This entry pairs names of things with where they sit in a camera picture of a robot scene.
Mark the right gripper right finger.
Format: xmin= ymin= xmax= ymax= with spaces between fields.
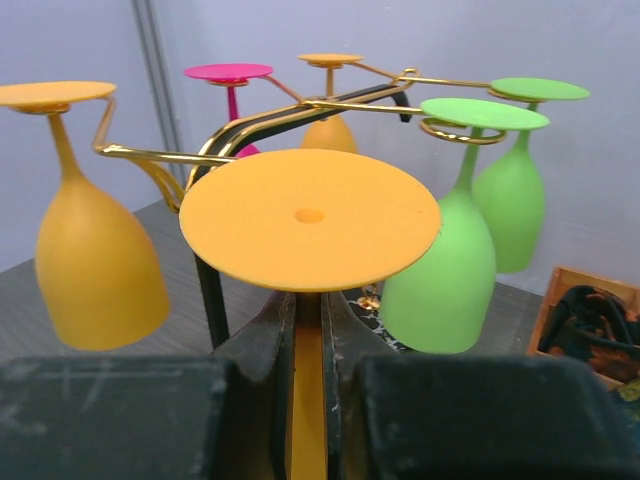
xmin=321 ymin=293 xmax=639 ymax=479

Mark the pink plastic goblet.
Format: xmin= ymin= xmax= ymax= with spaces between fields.
xmin=182 ymin=62 xmax=275 ymax=160

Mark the green goblet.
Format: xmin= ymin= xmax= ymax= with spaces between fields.
xmin=472 ymin=77 xmax=590 ymax=274
xmin=379 ymin=97 xmax=549 ymax=354

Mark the green goblet back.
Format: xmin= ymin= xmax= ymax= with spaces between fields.
xmin=379 ymin=97 xmax=549 ymax=354

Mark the black orange rolled tie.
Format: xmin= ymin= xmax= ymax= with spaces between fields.
xmin=538 ymin=285 xmax=639 ymax=383

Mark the blue yellow floral tie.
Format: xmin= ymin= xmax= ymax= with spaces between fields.
xmin=616 ymin=378 xmax=640 ymax=421

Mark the wooden compartment tray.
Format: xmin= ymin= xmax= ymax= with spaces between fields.
xmin=527 ymin=267 xmax=639 ymax=389

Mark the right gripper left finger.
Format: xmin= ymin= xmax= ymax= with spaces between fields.
xmin=1 ymin=292 xmax=296 ymax=479

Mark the green goblet front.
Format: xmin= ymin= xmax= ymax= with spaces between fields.
xmin=472 ymin=77 xmax=590 ymax=274

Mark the orange goblet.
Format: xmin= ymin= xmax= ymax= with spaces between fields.
xmin=179 ymin=149 xmax=442 ymax=479
xmin=1 ymin=81 xmax=170 ymax=351
xmin=298 ymin=53 xmax=363 ymax=153

